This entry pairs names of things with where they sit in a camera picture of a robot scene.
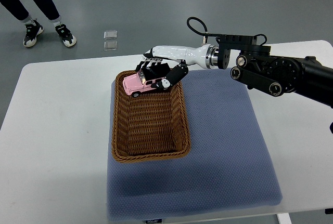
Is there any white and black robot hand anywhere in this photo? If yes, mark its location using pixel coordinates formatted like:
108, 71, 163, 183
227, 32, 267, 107
135, 44, 217, 89

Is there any black and white sneaker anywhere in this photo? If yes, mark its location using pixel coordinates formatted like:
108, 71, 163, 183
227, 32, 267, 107
23, 20, 44, 48
55, 23, 77, 47

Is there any white table leg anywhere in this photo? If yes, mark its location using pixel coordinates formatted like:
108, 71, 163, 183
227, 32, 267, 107
276, 213, 292, 224

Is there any pink toy car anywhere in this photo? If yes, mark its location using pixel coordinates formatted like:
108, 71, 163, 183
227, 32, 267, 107
122, 71, 162, 97

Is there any blue-grey quilted mat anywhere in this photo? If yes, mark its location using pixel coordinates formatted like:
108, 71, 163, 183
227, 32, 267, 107
107, 69, 282, 221

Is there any person's dark trouser leg left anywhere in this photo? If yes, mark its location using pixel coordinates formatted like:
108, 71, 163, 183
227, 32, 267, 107
1, 0, 31, 23

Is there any right black and white sneaker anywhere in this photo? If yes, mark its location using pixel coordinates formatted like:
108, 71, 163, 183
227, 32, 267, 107
55, 23, 77, 47

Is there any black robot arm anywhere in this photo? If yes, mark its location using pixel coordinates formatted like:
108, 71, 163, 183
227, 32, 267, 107
188, 24, 332, 107

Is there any left black and white sneaker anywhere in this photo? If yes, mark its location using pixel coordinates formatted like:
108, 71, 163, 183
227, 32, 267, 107
23, 20, 44, 48

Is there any upper clear floor plate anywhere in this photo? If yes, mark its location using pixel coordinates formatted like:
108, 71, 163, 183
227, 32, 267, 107
104, 30, 118, 39

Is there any lower clear floor plate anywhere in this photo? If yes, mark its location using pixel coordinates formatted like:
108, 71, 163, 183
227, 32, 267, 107
104, 41, 118, 51

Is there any brown wicker basket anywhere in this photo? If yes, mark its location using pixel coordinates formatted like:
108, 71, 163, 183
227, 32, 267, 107
110, 71, 191, 163

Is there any clear floor plate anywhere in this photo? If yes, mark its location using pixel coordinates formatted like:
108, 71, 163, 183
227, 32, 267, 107
104, 41, 118, 51
104, 30, 118, 39

